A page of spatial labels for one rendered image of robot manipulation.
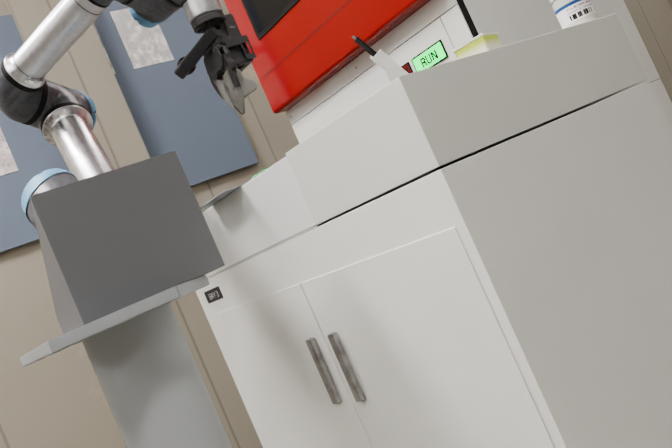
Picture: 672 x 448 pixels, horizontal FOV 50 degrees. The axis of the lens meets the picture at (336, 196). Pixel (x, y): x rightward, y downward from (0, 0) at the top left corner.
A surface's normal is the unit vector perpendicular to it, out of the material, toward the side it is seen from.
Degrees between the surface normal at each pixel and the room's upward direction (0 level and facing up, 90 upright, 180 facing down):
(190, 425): 90
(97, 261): 90
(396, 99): 90
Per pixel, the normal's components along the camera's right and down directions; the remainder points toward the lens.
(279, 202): -0.74, 0.30
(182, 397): 0.63, -0.32
